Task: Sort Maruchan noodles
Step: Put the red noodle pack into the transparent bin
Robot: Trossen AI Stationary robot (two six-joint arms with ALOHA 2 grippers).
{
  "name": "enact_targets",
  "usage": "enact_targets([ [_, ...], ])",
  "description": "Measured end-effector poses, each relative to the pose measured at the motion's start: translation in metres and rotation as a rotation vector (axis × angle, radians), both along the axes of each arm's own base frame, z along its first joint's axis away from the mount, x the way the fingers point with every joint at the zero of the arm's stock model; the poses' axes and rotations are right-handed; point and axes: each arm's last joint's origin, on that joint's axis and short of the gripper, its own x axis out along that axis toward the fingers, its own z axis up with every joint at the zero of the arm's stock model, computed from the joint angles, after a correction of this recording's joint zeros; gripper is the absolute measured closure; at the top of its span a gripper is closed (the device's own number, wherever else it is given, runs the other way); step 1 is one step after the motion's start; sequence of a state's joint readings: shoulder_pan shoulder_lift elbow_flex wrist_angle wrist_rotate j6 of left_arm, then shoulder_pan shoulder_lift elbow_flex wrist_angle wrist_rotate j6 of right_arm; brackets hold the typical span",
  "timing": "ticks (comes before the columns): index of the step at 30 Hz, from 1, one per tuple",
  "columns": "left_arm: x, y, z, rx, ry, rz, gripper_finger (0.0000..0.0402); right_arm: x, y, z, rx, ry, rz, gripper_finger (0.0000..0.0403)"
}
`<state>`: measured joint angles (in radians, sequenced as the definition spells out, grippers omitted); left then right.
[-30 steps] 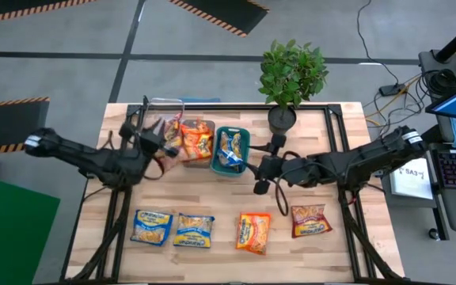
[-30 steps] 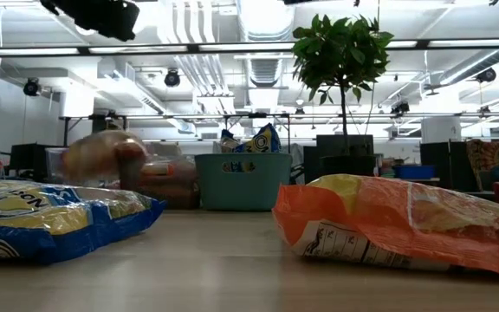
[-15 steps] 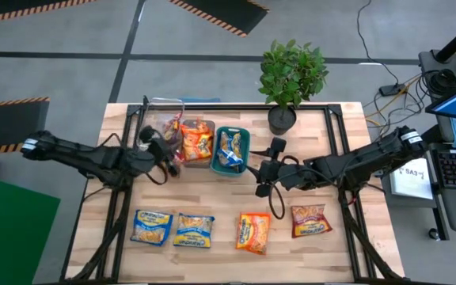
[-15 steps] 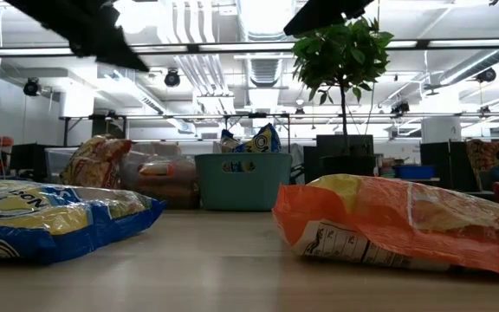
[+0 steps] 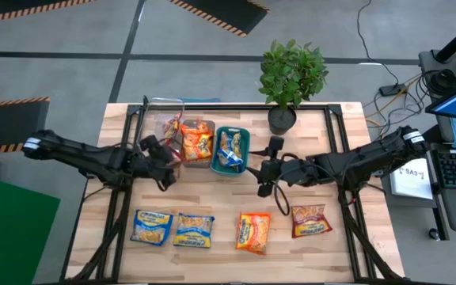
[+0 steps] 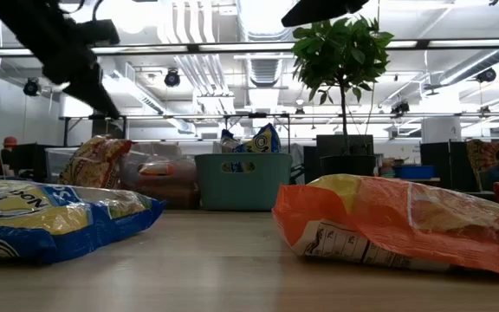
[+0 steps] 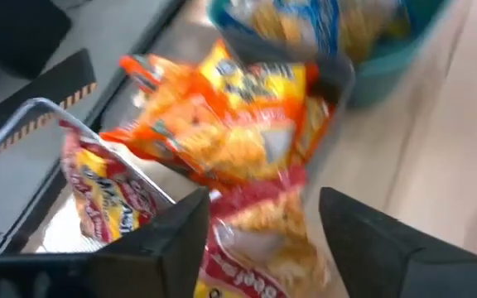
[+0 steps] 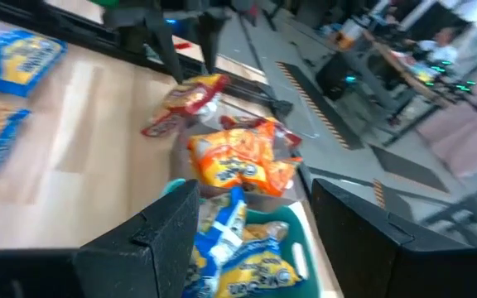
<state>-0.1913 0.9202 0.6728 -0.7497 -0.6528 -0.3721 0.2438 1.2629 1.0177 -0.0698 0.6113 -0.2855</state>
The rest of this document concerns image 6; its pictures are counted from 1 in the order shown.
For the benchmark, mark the smoky grey plastic bin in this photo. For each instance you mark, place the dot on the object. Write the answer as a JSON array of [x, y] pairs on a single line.
[[163, 190]]

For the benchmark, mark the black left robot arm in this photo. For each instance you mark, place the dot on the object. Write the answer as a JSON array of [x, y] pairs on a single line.
[[24, 21]]

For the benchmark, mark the black background cabinet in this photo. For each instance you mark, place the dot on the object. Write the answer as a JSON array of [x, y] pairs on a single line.
[[30, 160]]

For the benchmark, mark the blue storage tub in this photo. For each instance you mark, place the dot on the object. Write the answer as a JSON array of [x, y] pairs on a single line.
[[414, 172]]

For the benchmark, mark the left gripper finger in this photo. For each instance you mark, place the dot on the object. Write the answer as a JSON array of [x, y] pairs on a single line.
[[93, 97]]

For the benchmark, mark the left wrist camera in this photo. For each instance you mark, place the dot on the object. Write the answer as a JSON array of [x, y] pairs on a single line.
[[100, 32]]

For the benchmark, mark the corrugated air duct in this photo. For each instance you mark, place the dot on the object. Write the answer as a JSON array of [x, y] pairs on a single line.
[[263, 71]]

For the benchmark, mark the long ceiling light rail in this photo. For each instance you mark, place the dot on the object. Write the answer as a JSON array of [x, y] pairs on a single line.
[[232, 47]]

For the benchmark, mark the teal plastic bin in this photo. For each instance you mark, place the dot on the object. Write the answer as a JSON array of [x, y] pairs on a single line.
[[243, 190]]

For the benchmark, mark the potted green plant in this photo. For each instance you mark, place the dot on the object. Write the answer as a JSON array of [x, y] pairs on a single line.
[[340, 52]]

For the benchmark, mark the black background monitor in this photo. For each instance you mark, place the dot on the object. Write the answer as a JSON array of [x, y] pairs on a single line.
[[362, 145]]

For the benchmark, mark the clear plastic bin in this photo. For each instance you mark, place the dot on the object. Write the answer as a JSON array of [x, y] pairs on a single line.
[[52, 167]]

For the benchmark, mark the round black ceiling device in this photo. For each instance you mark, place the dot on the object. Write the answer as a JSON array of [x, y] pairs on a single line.
[[486, 75], [172, 79], [31, 87]]

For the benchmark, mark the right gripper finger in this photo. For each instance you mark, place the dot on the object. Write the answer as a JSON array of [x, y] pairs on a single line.
[[323, 11]]

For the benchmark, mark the patterned orange tapestry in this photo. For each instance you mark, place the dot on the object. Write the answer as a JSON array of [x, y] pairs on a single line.
[[481, 158]]

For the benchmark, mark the black office partition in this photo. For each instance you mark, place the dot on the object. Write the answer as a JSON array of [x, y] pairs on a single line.
[[442, 164]]

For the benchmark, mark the orange Maruchan noodle pack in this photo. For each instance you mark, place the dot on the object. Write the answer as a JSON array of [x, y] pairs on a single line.
[[156, 170], [384, 216]]

